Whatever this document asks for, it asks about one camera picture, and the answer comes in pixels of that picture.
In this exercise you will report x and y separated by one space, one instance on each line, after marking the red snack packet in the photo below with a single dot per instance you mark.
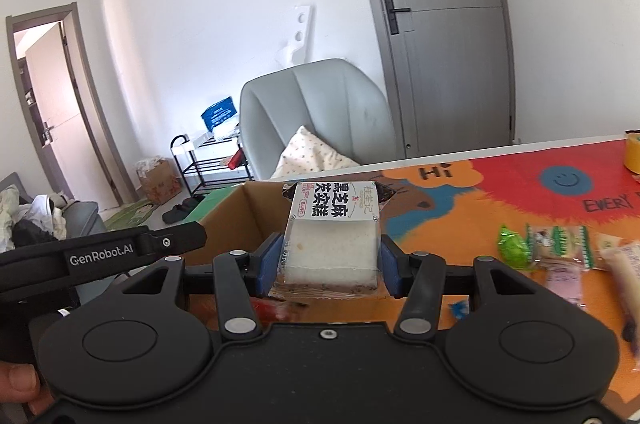
272 309

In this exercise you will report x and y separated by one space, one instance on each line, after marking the black slipper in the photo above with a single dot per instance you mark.
189 204
175 215

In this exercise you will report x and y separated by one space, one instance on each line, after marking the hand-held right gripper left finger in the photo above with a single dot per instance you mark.
270 264

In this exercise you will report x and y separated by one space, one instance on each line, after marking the pile of clothes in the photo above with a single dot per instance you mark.
35 214

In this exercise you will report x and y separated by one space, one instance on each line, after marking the green white biscuit packet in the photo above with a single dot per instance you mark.
560 244

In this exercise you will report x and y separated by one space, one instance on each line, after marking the white foam board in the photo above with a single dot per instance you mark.
300 21

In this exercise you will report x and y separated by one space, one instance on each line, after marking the dotted white pillow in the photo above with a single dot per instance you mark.
310 156

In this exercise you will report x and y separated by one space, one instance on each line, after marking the white plastic bag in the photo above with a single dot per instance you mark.
226 131

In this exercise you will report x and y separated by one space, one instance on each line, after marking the beige snack packet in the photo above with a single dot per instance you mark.
617 241

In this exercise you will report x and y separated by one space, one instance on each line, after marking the yellow tape roll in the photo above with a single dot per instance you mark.
634 154

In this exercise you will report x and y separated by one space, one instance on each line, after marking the grey chair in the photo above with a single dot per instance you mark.
340 104

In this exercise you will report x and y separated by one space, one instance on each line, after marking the blue plastic bag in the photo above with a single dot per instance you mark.
217 114

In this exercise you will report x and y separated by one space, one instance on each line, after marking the white cake packet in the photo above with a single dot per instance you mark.
330 244

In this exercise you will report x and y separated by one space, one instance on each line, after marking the blue snack packet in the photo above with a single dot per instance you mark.
459 308

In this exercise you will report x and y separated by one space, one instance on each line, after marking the printed brown carton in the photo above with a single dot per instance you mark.
160 184

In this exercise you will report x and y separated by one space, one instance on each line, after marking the person's left hand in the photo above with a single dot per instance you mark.
17 381

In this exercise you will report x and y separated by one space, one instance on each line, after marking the wooden door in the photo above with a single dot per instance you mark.
55 104

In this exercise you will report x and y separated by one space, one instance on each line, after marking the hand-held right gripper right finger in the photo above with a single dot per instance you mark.
391 269

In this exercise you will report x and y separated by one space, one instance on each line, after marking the printed cat table mat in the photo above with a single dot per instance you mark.
450 229

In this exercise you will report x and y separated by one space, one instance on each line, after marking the black shoe rack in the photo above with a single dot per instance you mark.
220 163

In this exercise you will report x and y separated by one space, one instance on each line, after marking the green patterned rug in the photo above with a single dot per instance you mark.
130 216

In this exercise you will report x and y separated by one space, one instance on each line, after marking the green candy packet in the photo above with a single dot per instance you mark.
512 246

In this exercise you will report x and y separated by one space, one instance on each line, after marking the grey sofa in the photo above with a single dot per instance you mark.
85 216

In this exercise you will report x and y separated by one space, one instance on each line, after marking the grey door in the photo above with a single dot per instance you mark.
450 54

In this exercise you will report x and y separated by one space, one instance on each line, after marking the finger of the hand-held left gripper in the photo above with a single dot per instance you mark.
175 240

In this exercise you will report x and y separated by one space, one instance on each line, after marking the red bag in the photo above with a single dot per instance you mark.
235 160

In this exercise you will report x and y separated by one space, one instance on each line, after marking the cardboard box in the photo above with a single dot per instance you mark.
240 214

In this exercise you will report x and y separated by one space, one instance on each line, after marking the pink snack packet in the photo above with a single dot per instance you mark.
562 279

